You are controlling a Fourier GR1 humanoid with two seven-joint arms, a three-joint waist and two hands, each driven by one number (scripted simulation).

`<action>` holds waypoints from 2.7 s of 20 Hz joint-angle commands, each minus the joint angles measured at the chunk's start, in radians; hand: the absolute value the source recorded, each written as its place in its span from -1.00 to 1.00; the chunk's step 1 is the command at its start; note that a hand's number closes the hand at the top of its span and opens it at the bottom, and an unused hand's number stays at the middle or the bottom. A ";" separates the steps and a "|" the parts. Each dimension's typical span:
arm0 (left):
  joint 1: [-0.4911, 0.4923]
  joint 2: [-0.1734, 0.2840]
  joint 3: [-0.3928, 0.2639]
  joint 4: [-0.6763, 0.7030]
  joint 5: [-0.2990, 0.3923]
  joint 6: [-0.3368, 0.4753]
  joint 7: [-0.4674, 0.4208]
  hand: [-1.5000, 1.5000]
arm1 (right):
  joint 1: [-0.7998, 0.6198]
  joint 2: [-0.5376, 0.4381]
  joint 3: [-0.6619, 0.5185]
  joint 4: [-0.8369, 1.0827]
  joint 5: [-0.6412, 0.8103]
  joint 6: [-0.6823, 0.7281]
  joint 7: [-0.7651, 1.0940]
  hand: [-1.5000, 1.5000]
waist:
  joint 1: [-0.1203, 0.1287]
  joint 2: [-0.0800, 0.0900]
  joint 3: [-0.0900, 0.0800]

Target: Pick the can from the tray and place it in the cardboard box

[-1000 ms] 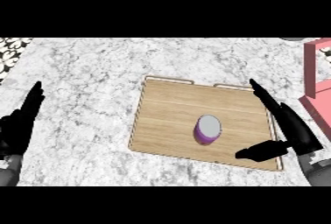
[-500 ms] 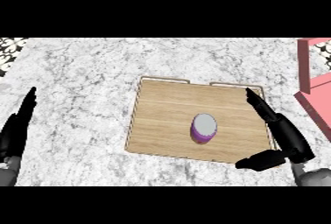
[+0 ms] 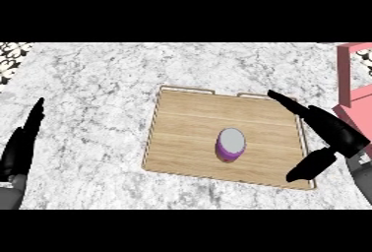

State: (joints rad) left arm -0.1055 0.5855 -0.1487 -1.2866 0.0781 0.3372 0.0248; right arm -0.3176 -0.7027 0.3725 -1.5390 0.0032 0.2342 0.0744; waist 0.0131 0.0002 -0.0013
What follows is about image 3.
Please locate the purple can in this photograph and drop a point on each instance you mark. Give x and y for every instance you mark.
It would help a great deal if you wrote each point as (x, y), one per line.
(231, 144)

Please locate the wooden tray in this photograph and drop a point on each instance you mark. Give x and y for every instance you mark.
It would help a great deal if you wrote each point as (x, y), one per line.
(228, 138)

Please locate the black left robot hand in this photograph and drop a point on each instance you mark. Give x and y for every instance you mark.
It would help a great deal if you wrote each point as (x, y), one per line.
(20, 147)

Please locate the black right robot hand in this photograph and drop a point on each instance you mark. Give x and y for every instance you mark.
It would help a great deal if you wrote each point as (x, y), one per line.
(334, 131)

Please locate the pink cardboard box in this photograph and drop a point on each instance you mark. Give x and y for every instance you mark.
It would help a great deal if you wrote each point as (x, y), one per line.
(356, 88)

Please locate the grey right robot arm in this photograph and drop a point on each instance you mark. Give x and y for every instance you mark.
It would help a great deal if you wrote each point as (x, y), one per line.
(362, 174)

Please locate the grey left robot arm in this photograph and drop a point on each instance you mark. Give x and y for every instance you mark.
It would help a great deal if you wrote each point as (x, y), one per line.
(11, 193)

